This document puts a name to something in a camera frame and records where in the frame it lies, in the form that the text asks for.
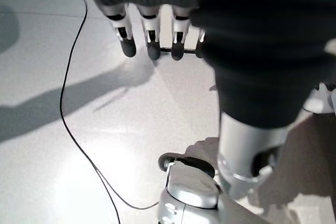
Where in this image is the robot left black foot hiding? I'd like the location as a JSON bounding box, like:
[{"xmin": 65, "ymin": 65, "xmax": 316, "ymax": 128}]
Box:
[{"xmin": 158, "ymin": 152, "xmax": 216, "ymax": 180}]

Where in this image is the white cart caster wheel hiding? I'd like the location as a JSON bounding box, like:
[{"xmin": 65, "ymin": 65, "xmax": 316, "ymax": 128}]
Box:
[{"xmin": 301, "ymin": 83, "xmax": 336, "ymax": 114}]

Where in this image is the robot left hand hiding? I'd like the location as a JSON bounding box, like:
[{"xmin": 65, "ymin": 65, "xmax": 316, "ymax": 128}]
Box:
[{"xmin": 76, "ymin": 0, "xmax": 336, "ymax": 200}]

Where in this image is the thin black floor cable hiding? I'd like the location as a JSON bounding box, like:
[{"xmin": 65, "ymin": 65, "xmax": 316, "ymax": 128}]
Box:
[{"xmin": 59, "ymin": 0, "xmax": 161, "ymax": 224}]

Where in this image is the robot left leg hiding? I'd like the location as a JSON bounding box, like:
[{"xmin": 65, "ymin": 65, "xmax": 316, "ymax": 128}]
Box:
[{"xmin": 156, "ymin": 159, "xmax": 263, "ymax": 224}]

